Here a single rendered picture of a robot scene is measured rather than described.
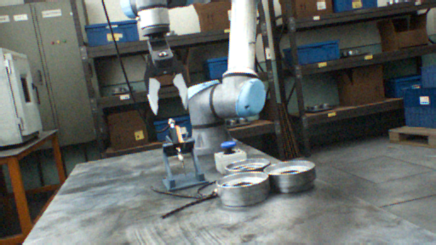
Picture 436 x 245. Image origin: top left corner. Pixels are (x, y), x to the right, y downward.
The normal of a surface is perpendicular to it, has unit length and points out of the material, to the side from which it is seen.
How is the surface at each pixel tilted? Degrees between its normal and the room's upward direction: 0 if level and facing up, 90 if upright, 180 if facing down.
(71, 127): 90
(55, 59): 90
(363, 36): 90
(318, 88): 90
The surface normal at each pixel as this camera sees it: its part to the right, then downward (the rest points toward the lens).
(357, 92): 0.18, 0.11
